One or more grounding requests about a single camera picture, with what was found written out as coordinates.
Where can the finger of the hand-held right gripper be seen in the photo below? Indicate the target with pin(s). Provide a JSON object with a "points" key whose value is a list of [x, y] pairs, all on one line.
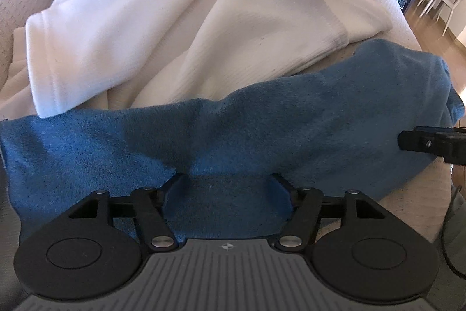
{"points": [[418, 141]]}

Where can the white knit sweater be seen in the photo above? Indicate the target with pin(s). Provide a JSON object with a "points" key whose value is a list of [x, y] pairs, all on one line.
{"points": [[145, 23]]}

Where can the blue fleece garment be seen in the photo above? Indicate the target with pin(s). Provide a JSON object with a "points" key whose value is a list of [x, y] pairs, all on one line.
{"points": [[255, 121]]}

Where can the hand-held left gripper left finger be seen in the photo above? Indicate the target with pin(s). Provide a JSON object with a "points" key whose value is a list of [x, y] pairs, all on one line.
{"points": [[171, 198]]}

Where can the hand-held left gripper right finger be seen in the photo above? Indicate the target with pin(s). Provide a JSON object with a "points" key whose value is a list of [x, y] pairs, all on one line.
{"points": [[282, 196]]}

